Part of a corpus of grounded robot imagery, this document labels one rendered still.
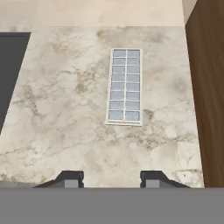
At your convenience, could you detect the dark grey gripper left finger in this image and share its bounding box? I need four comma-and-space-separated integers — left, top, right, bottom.
33, 170, 85, 189

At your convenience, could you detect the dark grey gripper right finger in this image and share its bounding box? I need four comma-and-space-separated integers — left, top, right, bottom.
139, 170, 191, 189

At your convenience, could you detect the white ice cube tray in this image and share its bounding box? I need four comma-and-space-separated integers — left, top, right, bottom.
105, 47, 144, 127

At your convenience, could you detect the brown wooden cabinet side panel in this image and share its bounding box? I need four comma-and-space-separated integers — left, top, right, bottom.
185, 0, 224, 188

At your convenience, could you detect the dark grey hob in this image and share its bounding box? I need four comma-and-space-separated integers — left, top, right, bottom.
0, 31, 32, 135

